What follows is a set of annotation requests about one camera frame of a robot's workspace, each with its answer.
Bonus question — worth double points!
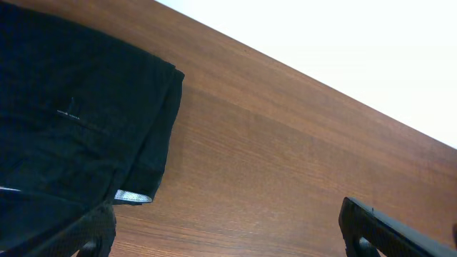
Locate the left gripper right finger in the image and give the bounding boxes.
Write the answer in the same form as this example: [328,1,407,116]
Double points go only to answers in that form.
[338,197,456,257]

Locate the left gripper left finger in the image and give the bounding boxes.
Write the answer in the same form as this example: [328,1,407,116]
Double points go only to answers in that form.
[1,202,116,257]

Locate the folded black shorts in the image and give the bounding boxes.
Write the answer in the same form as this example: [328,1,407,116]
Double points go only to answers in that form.
[1,187,89,251]

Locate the dark green shorts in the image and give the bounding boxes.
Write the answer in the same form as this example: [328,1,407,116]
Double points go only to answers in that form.
[1,3,184,206]

